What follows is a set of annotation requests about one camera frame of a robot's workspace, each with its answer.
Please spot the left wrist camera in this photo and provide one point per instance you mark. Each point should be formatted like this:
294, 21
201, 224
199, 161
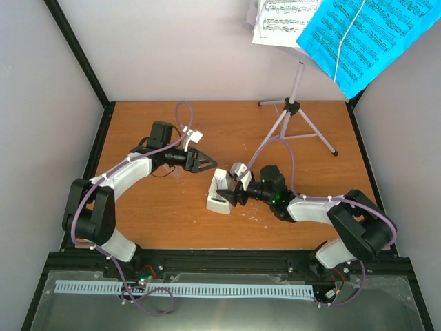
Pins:
190, 136

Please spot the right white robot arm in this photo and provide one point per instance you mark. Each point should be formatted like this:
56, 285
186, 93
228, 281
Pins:
363, 229

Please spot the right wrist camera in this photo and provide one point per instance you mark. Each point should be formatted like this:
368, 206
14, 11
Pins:
241, 174

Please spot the black aluminium frame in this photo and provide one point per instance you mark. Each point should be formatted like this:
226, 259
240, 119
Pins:
164, 50

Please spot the clear plastic metronome cover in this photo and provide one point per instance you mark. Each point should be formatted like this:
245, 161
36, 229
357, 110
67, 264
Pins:
173, 171

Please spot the white sheet music page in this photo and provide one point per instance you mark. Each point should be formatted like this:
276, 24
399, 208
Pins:
280, 23

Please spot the blue sheet music page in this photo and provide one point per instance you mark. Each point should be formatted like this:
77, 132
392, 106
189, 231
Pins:
354, 41

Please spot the light blue cable duct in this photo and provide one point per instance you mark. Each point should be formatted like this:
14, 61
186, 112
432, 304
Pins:
188, 290

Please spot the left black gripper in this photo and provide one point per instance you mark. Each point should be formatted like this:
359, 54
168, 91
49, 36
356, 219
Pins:
192, 164

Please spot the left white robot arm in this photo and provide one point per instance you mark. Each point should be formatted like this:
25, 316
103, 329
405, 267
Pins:
90, 213

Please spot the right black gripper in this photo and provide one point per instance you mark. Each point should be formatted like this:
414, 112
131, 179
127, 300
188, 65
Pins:
233, 196

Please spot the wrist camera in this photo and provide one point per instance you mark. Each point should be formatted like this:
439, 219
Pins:
241, 174
190, 136

